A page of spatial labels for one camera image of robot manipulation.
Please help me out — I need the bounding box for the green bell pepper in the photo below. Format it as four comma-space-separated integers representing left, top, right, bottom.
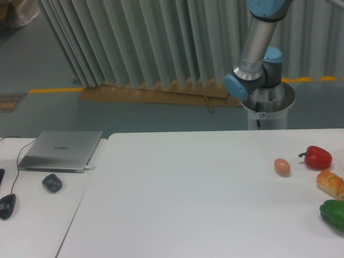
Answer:
319, 199, 343, 232

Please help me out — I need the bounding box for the grey folding curtain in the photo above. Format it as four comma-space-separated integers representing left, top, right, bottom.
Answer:
38, 1, 343, 88

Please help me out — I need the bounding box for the black computer mouse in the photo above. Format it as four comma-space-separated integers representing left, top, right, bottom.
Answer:
0, 193, 17, 220

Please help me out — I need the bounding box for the golden bread loaf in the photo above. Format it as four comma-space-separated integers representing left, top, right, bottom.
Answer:
316, 169, 343, 200

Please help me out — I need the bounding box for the black mouse cable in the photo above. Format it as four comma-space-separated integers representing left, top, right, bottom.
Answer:
10, 137, 38, 195

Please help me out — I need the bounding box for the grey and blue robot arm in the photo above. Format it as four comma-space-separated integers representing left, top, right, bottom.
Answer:
224, 1, 343, 99

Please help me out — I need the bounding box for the silver closed laptop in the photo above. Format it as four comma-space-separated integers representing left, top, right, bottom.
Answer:
18, 131, 103, 173

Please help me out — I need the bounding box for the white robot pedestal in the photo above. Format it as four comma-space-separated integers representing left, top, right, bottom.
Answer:
241, 82, 296, 130

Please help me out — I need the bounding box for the white laptop cable plug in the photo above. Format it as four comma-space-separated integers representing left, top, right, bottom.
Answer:
84, 166, 96, 171

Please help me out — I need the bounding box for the red bell pepper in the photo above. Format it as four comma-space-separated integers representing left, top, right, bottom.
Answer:
298, 146, 333, 170

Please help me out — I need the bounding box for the brown cardboard sheet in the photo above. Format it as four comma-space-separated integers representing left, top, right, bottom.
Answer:
79, 78, 242, 112

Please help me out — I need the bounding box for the brown egg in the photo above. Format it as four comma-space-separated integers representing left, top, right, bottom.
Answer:
274, 158, 291, 177

